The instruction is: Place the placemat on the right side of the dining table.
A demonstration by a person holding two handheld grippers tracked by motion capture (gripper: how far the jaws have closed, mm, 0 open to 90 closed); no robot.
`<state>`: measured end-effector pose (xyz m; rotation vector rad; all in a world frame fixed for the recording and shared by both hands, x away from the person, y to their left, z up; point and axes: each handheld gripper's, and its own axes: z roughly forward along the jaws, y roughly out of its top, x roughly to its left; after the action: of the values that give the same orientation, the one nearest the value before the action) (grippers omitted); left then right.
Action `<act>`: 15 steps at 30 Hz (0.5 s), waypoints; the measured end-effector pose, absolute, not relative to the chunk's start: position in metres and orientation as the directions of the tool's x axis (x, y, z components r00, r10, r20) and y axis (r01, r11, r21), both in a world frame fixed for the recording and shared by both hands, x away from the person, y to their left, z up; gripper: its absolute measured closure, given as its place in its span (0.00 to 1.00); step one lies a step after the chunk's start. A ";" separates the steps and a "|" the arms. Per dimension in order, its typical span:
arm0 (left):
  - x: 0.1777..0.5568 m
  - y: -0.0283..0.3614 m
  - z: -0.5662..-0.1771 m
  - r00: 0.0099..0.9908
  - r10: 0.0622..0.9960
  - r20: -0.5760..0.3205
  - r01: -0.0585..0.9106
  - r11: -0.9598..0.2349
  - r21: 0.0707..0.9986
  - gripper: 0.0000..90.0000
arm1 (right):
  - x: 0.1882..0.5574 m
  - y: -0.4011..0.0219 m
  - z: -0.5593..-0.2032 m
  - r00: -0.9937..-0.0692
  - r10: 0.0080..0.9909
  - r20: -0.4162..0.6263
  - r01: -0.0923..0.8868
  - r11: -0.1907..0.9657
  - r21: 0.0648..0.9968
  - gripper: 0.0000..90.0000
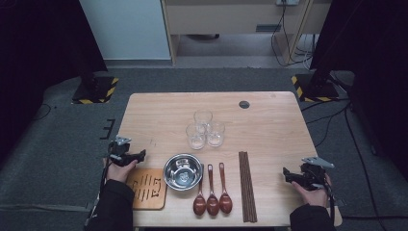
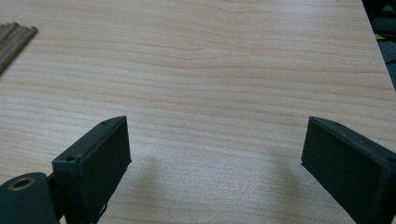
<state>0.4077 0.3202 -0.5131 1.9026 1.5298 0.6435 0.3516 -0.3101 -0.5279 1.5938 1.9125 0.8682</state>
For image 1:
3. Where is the white cable bundle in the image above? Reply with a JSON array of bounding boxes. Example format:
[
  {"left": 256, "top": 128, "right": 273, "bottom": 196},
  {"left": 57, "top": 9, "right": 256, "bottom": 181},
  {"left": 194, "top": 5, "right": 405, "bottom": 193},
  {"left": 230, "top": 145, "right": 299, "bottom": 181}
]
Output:
[{"left": 294, "top": 33, "right": 319, "bottom": 70}]

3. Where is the clear drinking glass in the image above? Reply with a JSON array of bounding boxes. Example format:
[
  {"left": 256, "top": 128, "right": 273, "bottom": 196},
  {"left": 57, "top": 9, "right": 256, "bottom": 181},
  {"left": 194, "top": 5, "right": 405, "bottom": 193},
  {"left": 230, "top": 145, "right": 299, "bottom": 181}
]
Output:
[
  {"left": 192, "top": 110, "right": 214, "bottom": 128},
  {"left": 206, "top": 120, "right": 226, "bottom": 148},
  {"left": 186, "top": 123, "right": 207, "bottom": 151}
]

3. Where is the stainless steel bowl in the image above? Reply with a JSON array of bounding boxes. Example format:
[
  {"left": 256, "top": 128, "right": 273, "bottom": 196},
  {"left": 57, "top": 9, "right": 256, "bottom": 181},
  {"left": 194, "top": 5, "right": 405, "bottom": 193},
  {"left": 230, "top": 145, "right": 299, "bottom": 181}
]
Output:
[{"left": 163, "top": 153, "right": 205, "bottom": 193}]

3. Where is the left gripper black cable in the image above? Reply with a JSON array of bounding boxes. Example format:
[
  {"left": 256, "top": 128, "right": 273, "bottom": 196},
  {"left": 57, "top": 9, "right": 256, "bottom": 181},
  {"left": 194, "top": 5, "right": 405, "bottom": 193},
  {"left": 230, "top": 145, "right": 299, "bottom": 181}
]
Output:
[{"left": 99, "top": 142, "right": 114, "bottom": 193}]

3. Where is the row of dark chopsticks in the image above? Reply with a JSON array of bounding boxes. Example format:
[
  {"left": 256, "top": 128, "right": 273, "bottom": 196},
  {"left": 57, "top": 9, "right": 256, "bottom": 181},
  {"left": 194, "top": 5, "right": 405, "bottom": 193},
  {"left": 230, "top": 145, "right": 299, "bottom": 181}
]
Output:
[{"left": 238, "top": 150, "right": 259, "bottom": 223}]

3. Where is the black hanging cable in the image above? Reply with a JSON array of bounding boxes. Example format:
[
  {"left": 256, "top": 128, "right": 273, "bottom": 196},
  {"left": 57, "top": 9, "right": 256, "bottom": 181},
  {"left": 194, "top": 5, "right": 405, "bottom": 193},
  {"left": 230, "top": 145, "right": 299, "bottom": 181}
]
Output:
[{"left": 270, "top": 3, "right": 314, "bottom": 67}]

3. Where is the person's right hand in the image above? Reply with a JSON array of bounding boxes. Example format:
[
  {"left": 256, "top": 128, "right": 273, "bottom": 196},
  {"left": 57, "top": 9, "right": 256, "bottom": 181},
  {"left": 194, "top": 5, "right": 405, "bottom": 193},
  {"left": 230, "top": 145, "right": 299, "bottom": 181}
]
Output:
[{"left": 291, "top": 174, "right": 333, "bottom": 209}]

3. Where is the white panel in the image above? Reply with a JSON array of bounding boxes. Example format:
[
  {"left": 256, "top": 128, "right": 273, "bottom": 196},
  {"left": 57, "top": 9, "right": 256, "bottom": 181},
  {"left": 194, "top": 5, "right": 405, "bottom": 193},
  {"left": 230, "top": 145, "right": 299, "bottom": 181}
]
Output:
[{"left": 79, "top": 0, "right": 172, "bottom": 62}]

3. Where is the brown wooden spoon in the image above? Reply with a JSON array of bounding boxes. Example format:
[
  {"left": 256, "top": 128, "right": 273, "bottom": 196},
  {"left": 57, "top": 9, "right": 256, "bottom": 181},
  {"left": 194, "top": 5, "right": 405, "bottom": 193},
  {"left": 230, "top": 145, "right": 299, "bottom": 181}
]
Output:
[
  {"left": 206, "top": 164, "right": 220, "bottom": 217},
  {"left": 192, "top": 163, "right": 208, "bottom": 217},
  {"left": 218, "top": 162, "right": 234, "bottom": 215}
]

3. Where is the black stand with striped base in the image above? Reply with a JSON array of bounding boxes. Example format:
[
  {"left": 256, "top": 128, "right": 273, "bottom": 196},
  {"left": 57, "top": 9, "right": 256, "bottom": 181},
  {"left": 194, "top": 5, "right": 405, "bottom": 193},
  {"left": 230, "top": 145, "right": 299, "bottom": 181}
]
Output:
[
  {"left": 291, "top": 68, "right": 341, "bottom": 103},
  {"left": 71, "top": 64, "right": 119, "bottom": 105}
]

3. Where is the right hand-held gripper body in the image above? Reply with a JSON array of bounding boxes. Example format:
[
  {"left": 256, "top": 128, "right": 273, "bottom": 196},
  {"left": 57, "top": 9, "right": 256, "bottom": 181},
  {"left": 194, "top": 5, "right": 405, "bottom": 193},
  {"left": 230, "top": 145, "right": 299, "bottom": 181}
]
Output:
[{"left": 297, "top": 156, "right": 336, "bottom": 192}]

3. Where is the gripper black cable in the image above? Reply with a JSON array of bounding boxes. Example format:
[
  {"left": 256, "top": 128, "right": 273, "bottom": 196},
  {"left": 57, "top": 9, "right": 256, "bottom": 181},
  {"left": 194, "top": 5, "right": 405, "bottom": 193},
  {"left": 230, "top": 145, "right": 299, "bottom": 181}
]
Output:
[
  {"left": 325, "top": 181, "right": 337, "bottom": 225},
  {"left": 99, "top": 142, "right": 114, "bottom": 193}
]

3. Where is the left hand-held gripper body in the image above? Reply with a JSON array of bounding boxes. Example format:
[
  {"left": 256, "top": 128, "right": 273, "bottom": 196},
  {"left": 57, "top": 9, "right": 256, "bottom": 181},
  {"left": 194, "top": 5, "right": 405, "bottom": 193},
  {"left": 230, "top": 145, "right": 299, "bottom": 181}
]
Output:
[{"left": 108, "top": 134, "right": 133, "bottom": 167}]

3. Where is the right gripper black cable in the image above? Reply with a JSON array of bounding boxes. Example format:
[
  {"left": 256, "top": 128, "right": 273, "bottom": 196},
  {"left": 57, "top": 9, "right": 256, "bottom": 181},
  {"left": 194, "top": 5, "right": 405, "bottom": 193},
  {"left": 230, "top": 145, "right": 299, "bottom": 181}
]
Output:
[{"left": 325, "top": 181, "right": 337, "bottom": 225}]

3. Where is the dark curtain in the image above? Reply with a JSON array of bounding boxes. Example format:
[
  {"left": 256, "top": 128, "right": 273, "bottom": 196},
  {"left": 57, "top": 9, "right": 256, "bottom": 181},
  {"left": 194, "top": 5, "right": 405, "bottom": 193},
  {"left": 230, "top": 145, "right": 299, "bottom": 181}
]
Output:
[
  {"left": 0, "top": 0, "right": 109, "bottom": 165},
  {"left": 309, "top": 0, "right": 408, "bottom": 181}
]

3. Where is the wooden slotted coaster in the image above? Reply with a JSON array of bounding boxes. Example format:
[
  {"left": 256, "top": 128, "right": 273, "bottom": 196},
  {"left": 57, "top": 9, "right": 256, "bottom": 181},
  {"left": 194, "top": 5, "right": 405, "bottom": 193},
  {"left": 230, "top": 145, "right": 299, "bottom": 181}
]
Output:
[{"left": 125, "top": 167, "right": 167, "bottom": 211}]

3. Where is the light wooden cabinet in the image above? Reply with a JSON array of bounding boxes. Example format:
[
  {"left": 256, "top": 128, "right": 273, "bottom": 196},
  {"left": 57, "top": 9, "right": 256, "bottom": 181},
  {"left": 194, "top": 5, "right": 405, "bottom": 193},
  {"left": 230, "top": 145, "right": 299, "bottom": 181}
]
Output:
[{"left": 160, "top": 0, "right": 333, "bottom": 66}]

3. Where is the grey cabinet handle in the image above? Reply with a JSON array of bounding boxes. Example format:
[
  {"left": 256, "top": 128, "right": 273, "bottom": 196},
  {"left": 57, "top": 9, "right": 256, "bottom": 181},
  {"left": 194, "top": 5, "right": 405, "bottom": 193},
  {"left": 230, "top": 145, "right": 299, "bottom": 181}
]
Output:
[{"left": 255, "top": 23, "right": 283, "bottom": 33}]

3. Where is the black floor cable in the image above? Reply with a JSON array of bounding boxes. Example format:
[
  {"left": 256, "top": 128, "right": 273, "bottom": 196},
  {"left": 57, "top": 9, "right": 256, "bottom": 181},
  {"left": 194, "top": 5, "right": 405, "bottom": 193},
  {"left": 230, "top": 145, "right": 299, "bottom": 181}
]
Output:
[
  {"left": 340, "top": 215, "right": 408, "bottom": 221},
  {"left": 344, "top": 104, "right": 391, "bottom": 231},
  {"left": 32, "top": 103, "right": 52, "bottom": 122},
  {"left": 300, "top": 97, "right": 352, "bottom": 113},
  {"left": 306, "top": 107, "right": 350, "bottom": 125}
]

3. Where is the person's left hand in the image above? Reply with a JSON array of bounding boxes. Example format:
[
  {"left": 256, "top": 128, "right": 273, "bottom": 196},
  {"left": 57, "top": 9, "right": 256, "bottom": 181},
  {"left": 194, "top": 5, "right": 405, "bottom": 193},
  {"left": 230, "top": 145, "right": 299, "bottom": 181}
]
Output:
[{"left": 105, "top": 158, "right": 140, "bottom": 185}]

